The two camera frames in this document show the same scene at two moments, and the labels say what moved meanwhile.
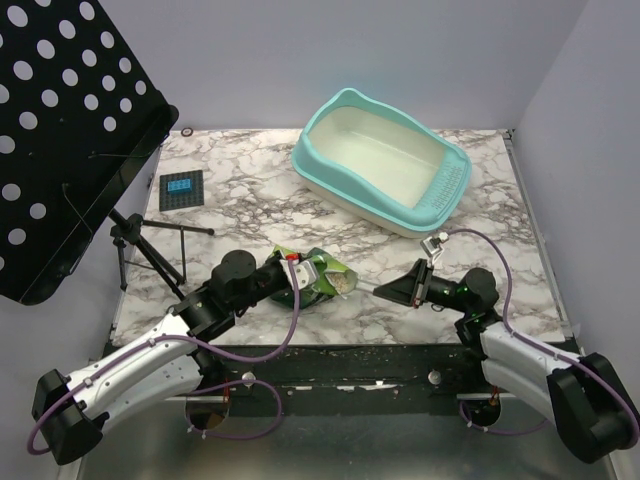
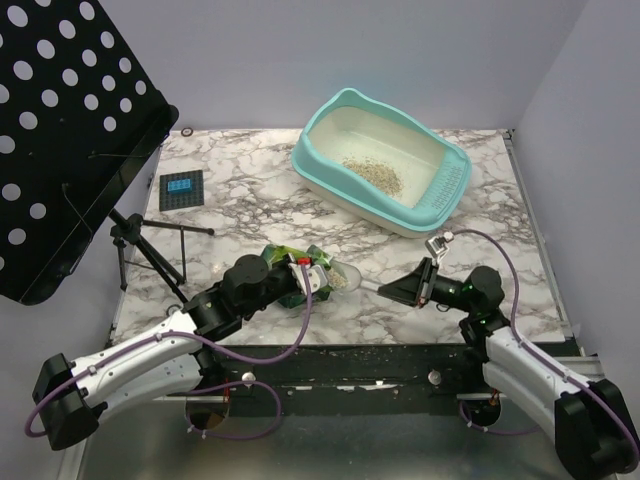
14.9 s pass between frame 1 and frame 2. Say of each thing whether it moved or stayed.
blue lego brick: stayed
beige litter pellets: moved
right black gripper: stayed
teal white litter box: stayed
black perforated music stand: stayed
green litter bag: moved
